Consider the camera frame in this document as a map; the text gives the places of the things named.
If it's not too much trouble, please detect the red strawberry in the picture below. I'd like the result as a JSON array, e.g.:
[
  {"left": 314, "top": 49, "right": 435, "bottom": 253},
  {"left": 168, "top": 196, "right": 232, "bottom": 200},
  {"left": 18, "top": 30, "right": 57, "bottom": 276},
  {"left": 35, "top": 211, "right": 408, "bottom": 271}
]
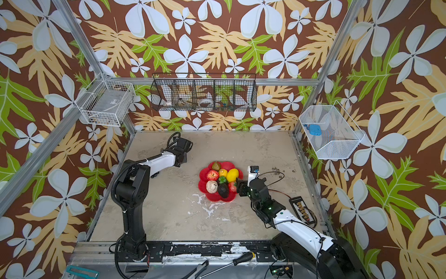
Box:
[{"left": 228, "top": 181, "right": 237, "bottom": 193}]

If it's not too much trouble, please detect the yellow lemon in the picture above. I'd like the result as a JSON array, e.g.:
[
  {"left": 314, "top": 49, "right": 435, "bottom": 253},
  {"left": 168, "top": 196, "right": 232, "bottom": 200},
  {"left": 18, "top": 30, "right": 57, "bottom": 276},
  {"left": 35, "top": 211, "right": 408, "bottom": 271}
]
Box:
[{"left": 226, "top": 168, "right": 239, "bottom": 183}]

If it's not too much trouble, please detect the dark avocado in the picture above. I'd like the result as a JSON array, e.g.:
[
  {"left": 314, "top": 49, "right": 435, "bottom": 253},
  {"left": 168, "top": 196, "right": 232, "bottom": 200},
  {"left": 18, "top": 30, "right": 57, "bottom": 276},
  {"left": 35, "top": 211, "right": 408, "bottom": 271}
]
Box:
[{"left": 217, "top": 183, "right": 230, "bottom": 199}]

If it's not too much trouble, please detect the small yellow orange fruit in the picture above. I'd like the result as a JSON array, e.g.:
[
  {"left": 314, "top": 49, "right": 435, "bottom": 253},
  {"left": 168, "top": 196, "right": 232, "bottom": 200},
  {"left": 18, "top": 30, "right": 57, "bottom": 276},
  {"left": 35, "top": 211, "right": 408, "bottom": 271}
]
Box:
[{"left": 218, "top": 169, "right": 228, "bottom": 178}]

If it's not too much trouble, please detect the white garlic bulb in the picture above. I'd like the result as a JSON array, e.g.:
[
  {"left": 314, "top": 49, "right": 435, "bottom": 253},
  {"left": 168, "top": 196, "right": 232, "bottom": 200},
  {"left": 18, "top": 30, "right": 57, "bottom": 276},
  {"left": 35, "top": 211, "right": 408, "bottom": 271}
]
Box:
[{"left": 206, "top": 180, "right": 218, "bottom": 194}]

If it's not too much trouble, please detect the red apple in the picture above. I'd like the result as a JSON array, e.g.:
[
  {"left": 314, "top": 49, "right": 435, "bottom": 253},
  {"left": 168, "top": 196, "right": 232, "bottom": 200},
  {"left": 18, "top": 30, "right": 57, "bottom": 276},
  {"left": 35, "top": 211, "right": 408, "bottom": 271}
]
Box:
[{"left": 206, "top": 169, "right": 220, "bottom": 181}]

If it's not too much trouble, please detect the red green fig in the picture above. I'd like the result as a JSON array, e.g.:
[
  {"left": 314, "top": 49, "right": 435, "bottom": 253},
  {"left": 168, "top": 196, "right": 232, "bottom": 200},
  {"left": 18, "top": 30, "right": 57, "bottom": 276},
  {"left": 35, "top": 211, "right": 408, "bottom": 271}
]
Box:
[{"left": 211, "top": 161, "right": 221, "bottom": 172}]

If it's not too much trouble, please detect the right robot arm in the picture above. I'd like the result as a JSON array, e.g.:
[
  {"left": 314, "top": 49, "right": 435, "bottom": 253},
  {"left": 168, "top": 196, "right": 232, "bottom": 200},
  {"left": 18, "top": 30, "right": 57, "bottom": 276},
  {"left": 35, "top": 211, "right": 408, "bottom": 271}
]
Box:
[{"left": 236, "top": 178, "right": 369, "bottom": 279}]

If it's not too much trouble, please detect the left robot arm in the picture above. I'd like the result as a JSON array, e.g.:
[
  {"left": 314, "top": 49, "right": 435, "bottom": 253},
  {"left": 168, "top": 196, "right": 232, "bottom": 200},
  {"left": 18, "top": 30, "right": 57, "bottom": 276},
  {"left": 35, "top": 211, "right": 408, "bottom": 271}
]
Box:
[{"left": 110, "top": 132, "right": 193, "bottom": 262}]

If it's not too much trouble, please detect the aluminium rear crossbar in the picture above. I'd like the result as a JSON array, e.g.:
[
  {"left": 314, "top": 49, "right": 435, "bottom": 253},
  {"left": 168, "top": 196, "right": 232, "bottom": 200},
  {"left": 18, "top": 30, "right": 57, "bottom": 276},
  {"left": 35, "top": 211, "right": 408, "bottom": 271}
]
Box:
[{"left": 109, "top": 77, "right": 320, "bottom": 87}]

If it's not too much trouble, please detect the blue object in basket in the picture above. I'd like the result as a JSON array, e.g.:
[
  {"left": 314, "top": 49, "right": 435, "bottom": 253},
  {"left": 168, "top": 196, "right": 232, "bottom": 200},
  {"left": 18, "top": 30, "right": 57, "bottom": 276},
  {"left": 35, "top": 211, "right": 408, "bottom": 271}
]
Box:
[{"left": 307, "top": 124, "right": 322, "bottom": 136}]

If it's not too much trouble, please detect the white mesh basket right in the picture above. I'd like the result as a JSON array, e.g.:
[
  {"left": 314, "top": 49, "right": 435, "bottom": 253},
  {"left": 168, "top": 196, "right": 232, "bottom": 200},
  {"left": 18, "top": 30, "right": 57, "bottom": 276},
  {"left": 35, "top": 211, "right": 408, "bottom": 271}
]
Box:
[{"left": 299, "top": 105, "right": 365, "bottom": 160}]

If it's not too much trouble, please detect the teal tool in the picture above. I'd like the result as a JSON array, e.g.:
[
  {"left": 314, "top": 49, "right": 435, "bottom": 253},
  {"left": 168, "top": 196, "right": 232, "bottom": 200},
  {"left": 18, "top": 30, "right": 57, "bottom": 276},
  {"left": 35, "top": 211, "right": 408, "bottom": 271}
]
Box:
[{"left": 66, "top": 265, "right": 100, "bottom": 279}]

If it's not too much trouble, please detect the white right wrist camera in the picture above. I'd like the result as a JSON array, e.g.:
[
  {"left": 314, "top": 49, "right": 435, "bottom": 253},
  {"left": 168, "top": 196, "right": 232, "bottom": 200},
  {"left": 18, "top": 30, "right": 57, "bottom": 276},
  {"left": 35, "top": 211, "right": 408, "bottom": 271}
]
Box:
[{"left": 247, "top": 165, "right": 259, "bottom": 185}]

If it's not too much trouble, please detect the black handled screwdriver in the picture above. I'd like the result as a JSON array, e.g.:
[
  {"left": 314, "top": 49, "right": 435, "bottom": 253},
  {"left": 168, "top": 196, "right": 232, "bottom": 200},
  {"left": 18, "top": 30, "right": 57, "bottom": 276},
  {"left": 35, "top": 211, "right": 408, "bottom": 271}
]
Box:
[{"left": 199, "top": 252, "right": 256, "bottom": 279}]

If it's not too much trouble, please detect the black wire basket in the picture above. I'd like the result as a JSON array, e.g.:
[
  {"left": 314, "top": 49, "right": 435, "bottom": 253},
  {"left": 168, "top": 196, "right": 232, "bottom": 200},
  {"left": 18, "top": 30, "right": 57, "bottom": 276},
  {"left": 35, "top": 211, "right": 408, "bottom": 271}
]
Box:
[{"left": 149, "top": 73, "right": 258, "bottom": 112}]

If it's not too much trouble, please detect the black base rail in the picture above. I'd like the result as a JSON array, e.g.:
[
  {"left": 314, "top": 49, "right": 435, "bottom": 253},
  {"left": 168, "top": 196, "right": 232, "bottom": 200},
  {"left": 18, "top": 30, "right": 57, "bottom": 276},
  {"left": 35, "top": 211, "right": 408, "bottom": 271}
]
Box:
[{"left": 117, "top": 240, "right": 272, "bottom": 263}]

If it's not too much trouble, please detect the white wire basket left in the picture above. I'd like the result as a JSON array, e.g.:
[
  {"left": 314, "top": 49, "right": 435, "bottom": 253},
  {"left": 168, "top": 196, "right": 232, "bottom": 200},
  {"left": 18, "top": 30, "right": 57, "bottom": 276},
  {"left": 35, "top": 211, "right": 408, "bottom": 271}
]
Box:
[{"left": 78, "top": 74, "right": 135, "bottom": 127}]

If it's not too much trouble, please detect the black pliers handle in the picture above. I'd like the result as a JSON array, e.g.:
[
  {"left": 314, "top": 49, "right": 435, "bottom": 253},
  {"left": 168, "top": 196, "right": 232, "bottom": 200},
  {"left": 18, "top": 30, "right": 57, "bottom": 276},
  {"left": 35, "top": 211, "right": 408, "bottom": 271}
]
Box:
[{"left": 182, "top": 260, "right": 209, "bottom": 279}]

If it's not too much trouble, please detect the aluminium frame post left rear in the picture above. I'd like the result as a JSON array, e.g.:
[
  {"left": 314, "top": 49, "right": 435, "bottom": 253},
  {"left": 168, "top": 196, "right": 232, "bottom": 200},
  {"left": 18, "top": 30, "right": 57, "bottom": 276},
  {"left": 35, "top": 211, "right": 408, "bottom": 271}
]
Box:
[{"left": 53, "top": 1, "right": 136, "bottom": 135}]

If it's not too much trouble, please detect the aluminium frame post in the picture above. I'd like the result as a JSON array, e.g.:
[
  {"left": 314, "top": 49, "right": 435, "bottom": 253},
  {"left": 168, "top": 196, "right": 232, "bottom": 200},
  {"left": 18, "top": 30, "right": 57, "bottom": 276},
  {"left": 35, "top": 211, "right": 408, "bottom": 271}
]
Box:
[
  {"left": 53, "top": 1, "right": 136, "bottom": 135},
  {"left": 292, "top": 0, "right": 367, "bottom": 135}
]

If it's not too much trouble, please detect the aluminium frame beam left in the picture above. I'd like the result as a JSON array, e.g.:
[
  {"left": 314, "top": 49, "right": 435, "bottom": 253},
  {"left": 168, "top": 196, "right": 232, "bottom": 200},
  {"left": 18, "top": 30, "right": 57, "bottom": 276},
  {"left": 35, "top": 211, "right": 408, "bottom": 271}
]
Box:
[{"left": 0, "top": 107, "right": 84, "bottom": 217}]

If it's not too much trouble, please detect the aluminium frame post right rear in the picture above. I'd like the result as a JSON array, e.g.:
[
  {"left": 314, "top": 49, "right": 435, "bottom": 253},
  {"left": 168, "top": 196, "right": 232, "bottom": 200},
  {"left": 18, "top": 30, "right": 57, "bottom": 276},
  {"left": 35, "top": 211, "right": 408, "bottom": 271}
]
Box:
[{"left": 292, "top": 0, "right": 367, "bottom": 135}]

